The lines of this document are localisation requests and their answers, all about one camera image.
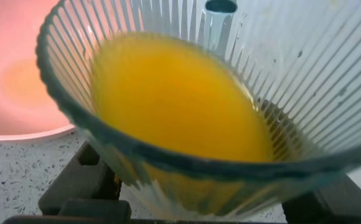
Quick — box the orange juice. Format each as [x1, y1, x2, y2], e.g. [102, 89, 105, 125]
[89, 32, 275, 216]

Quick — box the pink plastic bowl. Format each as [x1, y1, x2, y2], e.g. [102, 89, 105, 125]
[0, 0, 77, 142]

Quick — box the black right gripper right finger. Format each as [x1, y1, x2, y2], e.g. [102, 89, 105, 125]
[281, 173, 361, 224]

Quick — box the ribbed clear teal cup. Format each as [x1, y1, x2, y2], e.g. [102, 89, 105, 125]
[35, 0, 361, 222]

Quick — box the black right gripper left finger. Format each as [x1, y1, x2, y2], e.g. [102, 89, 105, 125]
[37, 141, 132, 219]

